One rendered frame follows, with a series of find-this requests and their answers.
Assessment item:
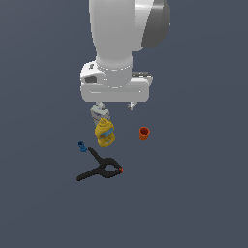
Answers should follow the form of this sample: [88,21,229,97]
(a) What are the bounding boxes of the orange cup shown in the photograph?
[139,126,151,141]

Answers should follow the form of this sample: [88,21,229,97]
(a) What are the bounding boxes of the yellow mustard bottle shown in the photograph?
[94,117,116,148]

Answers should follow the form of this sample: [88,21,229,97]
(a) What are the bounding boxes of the black spring clamp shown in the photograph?
[75,146,125,182]

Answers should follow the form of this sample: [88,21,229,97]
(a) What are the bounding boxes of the small blue toy piece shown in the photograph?
[77,140,88,153]

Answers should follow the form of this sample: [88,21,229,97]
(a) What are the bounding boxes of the white grey carton box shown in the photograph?
[89,104,111,128]

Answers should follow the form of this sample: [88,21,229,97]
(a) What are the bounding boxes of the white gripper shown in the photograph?
[79,59,154,111]

